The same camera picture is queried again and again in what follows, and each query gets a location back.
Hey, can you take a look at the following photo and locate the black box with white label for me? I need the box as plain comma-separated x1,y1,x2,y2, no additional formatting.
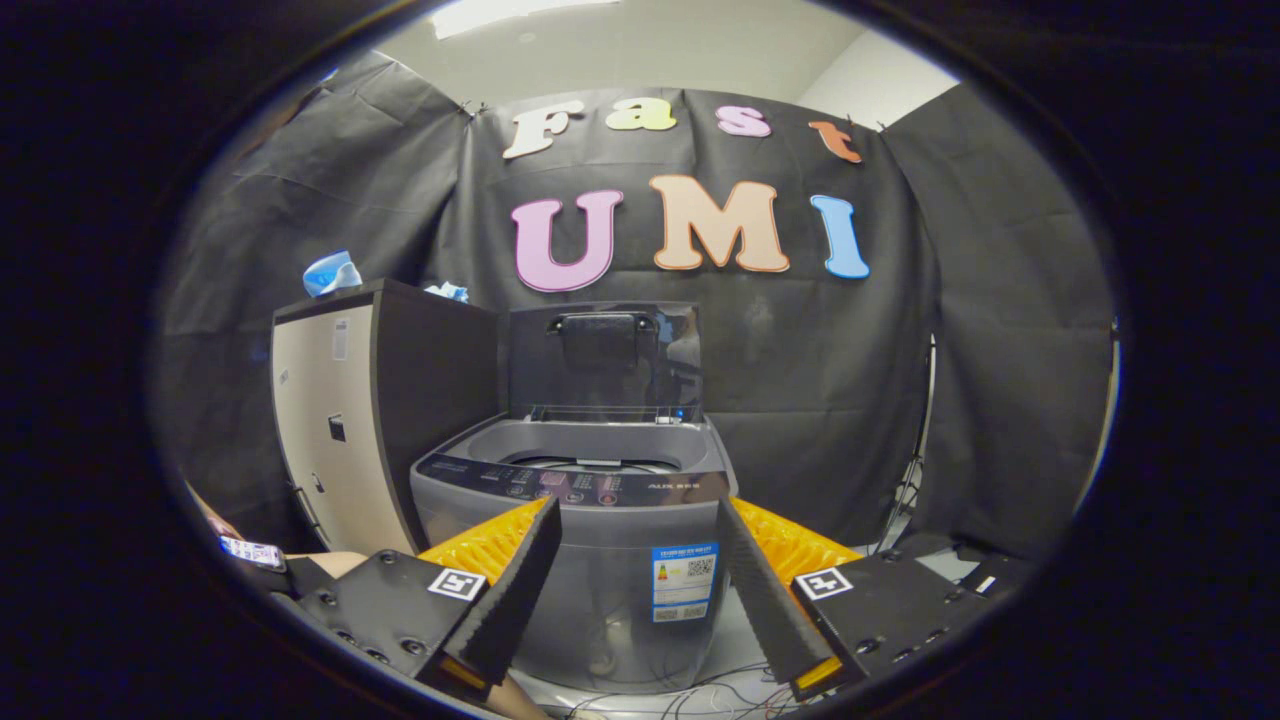
945,545,1037,603

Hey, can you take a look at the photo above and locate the ceiling light panel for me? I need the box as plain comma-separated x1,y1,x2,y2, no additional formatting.
432,0,623,40

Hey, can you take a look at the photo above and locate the beige and black cabinet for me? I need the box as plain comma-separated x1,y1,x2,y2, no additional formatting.
270,278,501,557

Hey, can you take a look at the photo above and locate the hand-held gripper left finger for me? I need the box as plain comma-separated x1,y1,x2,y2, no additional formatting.
298,496,564,703

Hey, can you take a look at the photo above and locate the grey washing machine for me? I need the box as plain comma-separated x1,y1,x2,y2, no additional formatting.
410,415,739,694

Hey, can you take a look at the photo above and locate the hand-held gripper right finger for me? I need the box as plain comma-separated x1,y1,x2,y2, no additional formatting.
716,495,1006,703

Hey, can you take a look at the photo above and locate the tangle of floor cables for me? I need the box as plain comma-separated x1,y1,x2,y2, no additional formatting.
560,658,806,720

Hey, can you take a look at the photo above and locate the smartphone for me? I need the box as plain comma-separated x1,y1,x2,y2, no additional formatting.
220,537,287,572

